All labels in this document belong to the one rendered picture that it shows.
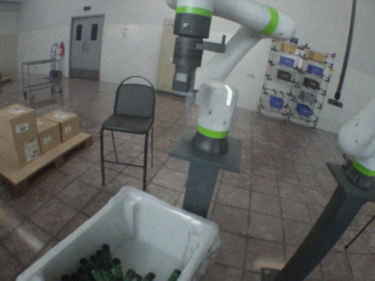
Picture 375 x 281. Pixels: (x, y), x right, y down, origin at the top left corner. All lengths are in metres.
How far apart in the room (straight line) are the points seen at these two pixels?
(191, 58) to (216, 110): 0.26
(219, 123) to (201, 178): 0.24
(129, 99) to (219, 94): 1.42
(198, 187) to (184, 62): 0.53
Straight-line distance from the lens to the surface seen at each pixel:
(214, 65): 0.89
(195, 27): 0.51
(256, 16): 0.77
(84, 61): 7.46
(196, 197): 0.91
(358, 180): 1.00
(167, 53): 5.36
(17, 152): 2.18
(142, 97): 2.01
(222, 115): 0.73
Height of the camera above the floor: 1.28
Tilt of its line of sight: 25 degrees down
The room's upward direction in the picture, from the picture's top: 9 degrees clockwise
